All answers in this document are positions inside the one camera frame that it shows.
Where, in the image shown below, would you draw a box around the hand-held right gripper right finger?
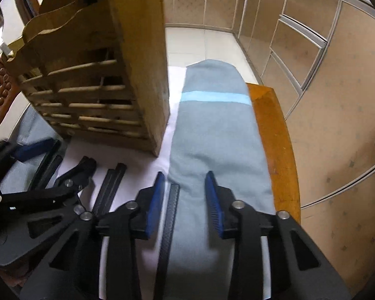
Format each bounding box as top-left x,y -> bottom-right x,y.
205,171 -> 352,300

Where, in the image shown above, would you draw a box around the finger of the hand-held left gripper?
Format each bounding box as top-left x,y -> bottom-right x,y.
0,155 -> 97,253
0,137 -> 63,196

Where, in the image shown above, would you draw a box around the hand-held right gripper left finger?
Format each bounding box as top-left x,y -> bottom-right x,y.
19,172 -> 166,300

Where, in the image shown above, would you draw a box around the wooden utensil holder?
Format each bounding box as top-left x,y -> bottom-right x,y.
6,0 -> 171,158

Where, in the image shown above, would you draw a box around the carved wooden chair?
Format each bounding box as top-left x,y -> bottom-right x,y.
0,0 -> 301,226

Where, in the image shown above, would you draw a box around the grey and pink patchwork cloth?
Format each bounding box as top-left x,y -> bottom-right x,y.
0,59 -> 277,300

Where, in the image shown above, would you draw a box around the beige kitchen cabinets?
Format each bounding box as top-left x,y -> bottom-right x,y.
162,0 -> 375,288

